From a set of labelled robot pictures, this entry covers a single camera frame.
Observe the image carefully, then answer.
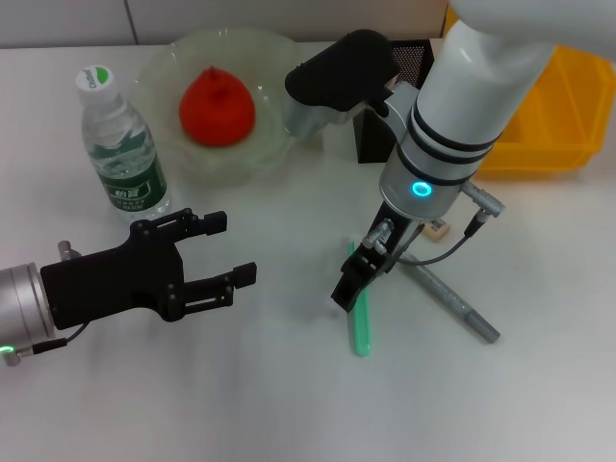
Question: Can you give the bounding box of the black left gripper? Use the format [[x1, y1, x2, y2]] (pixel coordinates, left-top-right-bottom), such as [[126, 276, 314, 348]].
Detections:
[[38, 208, 259, 331]]

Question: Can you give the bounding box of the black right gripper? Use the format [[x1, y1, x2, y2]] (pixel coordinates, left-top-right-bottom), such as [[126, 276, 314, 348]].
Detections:
[[331, 201, 424, 315]]

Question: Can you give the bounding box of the green pen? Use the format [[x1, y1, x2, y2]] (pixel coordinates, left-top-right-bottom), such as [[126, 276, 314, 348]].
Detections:
[[346, 238, 374, 358]]

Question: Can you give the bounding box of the clear water bottle green label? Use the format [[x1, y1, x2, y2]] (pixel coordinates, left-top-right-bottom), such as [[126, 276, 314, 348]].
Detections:
[[75, 64, 172, 223]]

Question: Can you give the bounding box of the red fruit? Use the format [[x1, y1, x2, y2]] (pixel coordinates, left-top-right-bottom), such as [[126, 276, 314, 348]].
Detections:
[[178, 66, 256, 147]]

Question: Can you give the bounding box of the beige eraser with barcode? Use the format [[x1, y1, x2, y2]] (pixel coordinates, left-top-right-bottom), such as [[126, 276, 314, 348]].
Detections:
[[421, 218, 452, 244]]

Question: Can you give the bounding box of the grey marker pen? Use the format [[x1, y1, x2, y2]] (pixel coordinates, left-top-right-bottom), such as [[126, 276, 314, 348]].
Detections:
[[398, 254, 501, 346]]

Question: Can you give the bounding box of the black mesh pen holder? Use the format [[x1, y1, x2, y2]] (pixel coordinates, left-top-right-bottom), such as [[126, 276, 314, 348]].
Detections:
[[352, 38, 432, 165]]

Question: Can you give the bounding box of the translucent glass fruit plate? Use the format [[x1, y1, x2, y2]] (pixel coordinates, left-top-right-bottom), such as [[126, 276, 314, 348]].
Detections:
[[134, 27, 328, 187]]

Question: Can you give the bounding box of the yellow plastic storage bin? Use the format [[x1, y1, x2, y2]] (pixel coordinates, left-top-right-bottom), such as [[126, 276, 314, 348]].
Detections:
[[445, 7, 616, 180]]

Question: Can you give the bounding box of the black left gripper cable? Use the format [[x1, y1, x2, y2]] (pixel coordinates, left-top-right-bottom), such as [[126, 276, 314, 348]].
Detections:
[[0, 321, 90, 368]]

